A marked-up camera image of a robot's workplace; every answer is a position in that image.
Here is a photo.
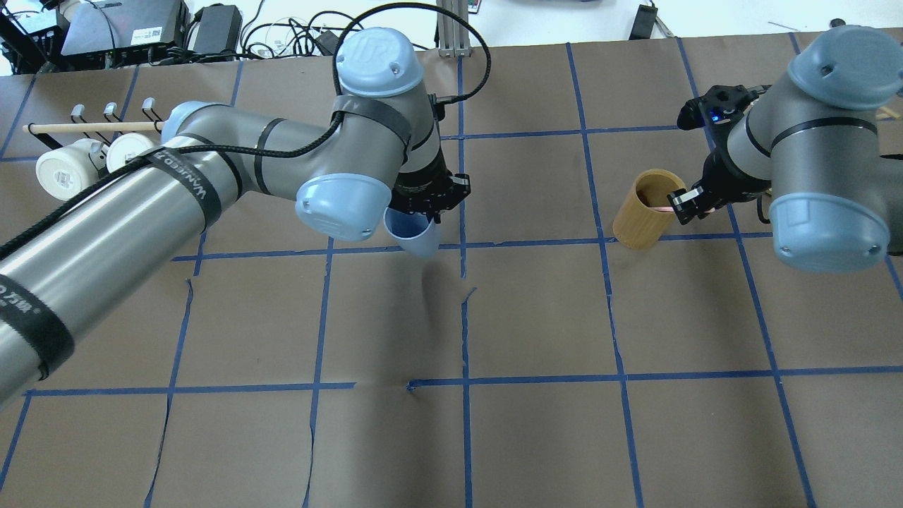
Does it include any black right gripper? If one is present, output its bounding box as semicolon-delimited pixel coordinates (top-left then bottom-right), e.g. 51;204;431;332
696;152;771;212

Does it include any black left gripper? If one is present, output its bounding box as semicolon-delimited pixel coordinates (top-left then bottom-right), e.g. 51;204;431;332
390;152;471;223

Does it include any light blue plastic cup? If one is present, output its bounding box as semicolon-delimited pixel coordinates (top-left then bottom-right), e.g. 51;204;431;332
383;208;441;258

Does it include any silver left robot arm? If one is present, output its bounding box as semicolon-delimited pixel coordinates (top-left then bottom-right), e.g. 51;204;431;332
1;27;471;406

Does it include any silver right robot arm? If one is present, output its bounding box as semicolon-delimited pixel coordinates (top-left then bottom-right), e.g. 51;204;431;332
673;25;902;273

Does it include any yellow cylindrical holder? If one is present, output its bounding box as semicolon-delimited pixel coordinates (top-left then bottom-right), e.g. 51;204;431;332
612;169;684;250

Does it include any black power adapter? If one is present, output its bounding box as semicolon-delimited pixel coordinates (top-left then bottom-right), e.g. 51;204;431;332
190;4;242;54

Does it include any white hanging mug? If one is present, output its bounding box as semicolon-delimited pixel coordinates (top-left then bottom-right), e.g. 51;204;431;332
35;138;109;200
106;133;157;174

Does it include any wooden rack rod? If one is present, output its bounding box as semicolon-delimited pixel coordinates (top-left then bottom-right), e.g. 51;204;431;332
20;120;166;135

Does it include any black electronics box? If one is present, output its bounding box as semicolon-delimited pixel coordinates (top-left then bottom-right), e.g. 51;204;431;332
61;1;189;57

